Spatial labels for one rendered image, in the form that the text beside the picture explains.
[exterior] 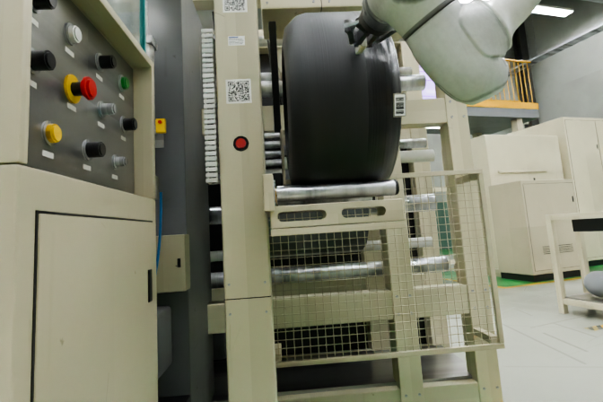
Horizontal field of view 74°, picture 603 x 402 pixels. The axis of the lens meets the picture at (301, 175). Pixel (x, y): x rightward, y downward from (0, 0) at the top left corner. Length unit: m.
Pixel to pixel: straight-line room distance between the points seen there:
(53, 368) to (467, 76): 0.73
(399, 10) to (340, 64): 0.38
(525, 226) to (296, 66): 4.91
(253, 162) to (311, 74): 0.32
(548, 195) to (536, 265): 0.92
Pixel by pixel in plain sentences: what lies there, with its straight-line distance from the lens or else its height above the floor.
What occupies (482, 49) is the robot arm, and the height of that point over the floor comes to 1.05.
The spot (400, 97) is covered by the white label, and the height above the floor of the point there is 1.12.
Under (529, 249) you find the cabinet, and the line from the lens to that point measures 5.72.
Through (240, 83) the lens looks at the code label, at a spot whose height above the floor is 1.24.
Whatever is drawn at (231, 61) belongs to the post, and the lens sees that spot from 1.27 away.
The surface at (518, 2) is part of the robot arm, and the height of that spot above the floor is 1.12.
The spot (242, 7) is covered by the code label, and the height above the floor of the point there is 1.49.
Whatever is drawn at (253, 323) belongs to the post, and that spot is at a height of 0.55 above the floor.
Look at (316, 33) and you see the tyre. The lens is 1.11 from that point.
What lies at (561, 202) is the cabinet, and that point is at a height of 0.95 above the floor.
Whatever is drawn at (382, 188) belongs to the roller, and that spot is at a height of 0.90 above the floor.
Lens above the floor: 0.79
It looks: 8 degrees up
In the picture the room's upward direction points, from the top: 4 degrees counter-clockwise
